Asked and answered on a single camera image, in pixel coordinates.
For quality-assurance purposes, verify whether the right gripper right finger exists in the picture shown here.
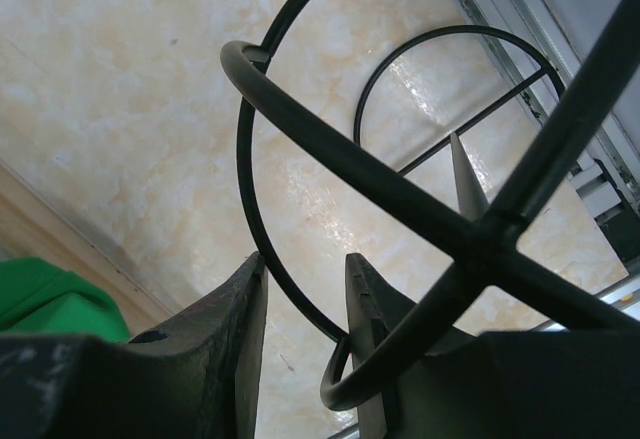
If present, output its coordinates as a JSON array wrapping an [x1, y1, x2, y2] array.
[[345, 254, 639, 438]]

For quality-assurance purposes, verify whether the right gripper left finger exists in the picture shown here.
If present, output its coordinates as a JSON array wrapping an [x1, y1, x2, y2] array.
[[1, 253, 268, 438]]

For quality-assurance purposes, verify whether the wooden clothes rack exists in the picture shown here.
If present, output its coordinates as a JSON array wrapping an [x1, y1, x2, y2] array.
[[1, 166, 171, 334]]

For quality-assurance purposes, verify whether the green tank top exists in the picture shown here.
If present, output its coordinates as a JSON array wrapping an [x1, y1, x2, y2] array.
[[1, 257, 131, 342]]

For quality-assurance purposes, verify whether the aluminium frame rail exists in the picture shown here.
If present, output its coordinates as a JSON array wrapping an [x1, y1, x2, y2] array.
[[459, 0, 639, 304]]

